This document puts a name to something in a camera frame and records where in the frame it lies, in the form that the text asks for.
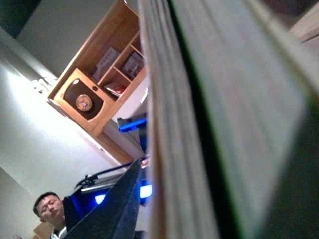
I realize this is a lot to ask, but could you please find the thick book with green cover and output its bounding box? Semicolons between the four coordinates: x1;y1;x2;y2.
139;0;319;239

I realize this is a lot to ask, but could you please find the red white book lying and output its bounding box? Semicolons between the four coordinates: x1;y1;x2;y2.
104;82;126;97

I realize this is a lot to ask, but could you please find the white booklet in cubby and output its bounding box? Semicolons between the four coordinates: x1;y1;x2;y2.
92;47;119;81

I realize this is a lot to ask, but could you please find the dark oval clock panel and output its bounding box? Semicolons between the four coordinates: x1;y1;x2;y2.
64;79;103;120

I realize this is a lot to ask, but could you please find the red patterned book in cubby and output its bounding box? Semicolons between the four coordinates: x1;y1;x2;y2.
121;51;144;80

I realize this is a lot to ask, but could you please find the seated man in background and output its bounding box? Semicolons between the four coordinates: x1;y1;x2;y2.
33;192;67;239

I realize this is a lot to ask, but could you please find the right gripper black right-camera finger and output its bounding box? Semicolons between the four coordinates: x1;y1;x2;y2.
63;159;142;239

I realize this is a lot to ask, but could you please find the blue lit black device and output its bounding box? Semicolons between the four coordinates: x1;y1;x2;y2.
63;113;147;232

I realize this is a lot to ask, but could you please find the wooden wall cubby shelf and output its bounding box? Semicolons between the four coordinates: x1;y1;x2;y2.
48;0;146;164

